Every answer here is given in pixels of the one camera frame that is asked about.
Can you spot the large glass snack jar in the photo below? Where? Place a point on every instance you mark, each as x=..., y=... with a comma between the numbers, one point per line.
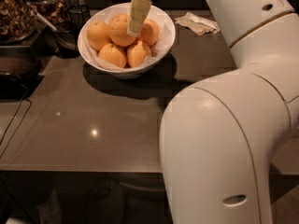
x=16, y=21

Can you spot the white paper bowl liner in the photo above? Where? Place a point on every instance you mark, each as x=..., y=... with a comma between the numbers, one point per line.
x=162, y=44

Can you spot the folded paper napkin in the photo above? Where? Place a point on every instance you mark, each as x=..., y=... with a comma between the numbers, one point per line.
x=197, y=24

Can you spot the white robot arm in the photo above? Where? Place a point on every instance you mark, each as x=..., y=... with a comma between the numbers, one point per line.
x=218, y=136

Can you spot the dark glass cup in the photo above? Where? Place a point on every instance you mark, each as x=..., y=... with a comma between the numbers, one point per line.
x=66, y=38

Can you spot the black appliance with tray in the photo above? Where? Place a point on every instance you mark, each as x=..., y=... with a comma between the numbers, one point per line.
x=19, y=73

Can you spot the black wire cup holder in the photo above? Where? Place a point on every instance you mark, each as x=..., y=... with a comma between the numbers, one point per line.
x=79, y=15

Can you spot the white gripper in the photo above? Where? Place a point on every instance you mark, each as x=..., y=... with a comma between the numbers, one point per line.
x=139, y=11

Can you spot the white ceramic bowl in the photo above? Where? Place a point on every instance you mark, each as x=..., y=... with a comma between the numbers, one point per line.
x=130, y=72

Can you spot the white scoop handle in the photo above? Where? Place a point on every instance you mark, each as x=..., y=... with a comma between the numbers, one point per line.
x=43, y=20

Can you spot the orange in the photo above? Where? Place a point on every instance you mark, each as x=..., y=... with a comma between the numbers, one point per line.
x=149, y=32
x=97, y=34
x=117, y=30
x=112, y=53
x=137, y=53

